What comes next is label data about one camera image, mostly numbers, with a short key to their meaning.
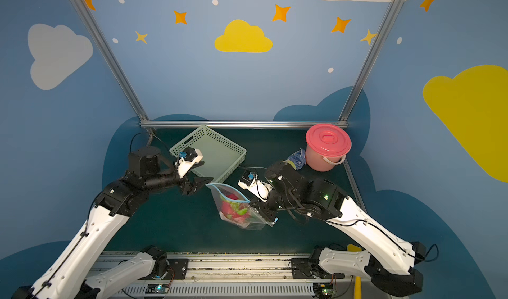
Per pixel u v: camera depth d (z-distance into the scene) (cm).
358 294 69
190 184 56
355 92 102
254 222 69
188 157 52
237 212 65
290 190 42
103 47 84
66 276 37
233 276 74
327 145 91
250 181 50
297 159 107
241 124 115
